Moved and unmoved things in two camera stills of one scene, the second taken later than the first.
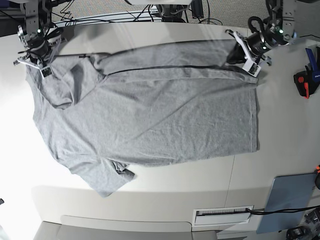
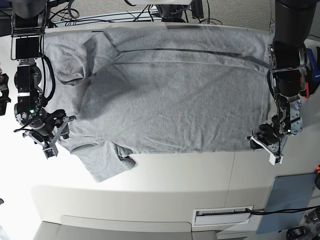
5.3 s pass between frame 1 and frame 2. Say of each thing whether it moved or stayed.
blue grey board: stayed
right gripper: moved
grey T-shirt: moved
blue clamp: stayed
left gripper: moved
